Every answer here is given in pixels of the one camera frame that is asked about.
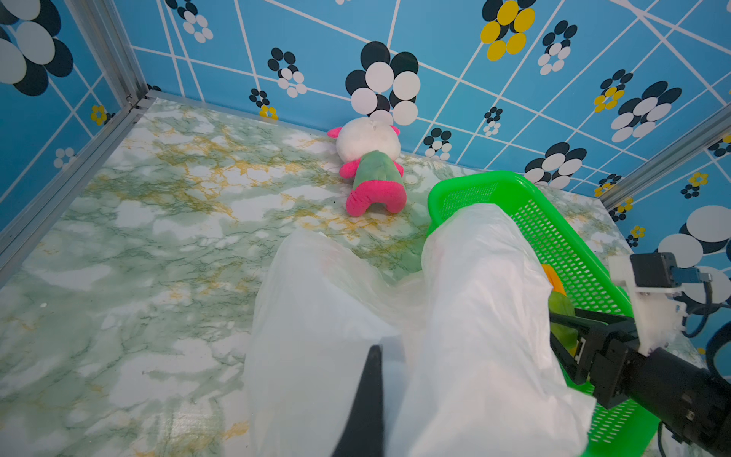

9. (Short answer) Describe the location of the pink white plush toy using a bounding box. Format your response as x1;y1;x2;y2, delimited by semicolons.
327;117;407;217

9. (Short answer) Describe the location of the green plastic mesh basket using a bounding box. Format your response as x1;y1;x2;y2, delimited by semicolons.
428;171;660;456

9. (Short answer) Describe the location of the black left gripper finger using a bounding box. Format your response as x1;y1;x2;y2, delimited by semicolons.
331;345;385;457

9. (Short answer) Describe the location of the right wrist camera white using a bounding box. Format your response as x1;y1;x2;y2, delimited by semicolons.
608;252;712;356

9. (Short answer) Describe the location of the aluminium frame post left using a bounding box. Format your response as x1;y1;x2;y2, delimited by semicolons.
1;1;148;283

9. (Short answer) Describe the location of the aluminium frame post right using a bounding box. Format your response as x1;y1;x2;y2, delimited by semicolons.
600;106;730;209

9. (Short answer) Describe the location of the aluminium frame post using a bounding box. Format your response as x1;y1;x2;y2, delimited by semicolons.
1;1;148;283
600;106;730;209

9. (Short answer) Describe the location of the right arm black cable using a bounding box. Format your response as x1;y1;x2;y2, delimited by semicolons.
656;279;731;457

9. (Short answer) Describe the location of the green lime fruit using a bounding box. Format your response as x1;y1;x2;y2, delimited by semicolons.
547;290;579;358

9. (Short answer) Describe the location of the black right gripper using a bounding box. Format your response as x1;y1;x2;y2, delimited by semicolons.
549;308;730;451

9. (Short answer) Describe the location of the white plastic bag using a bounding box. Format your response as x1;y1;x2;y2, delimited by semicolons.
244;204;595;456

